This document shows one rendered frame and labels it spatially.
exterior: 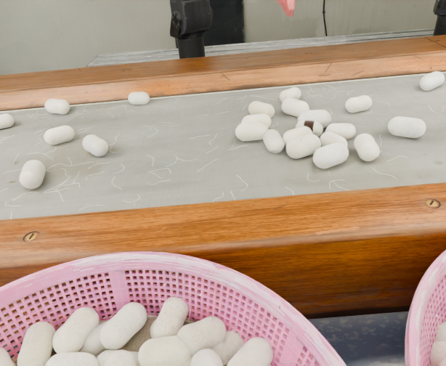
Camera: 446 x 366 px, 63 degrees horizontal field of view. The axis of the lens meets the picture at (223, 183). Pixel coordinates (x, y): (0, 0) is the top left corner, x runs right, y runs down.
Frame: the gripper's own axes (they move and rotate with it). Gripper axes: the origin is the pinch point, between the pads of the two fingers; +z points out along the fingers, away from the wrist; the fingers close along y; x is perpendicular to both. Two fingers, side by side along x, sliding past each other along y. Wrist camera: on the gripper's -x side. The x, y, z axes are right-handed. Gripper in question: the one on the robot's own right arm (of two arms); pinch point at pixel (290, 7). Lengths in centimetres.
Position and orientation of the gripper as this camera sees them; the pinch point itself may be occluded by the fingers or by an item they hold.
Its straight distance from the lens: 52.2
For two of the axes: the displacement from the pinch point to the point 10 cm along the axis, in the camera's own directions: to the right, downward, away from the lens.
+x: 0.4, 2.6, 9.7
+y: 10.0, -0.8, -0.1
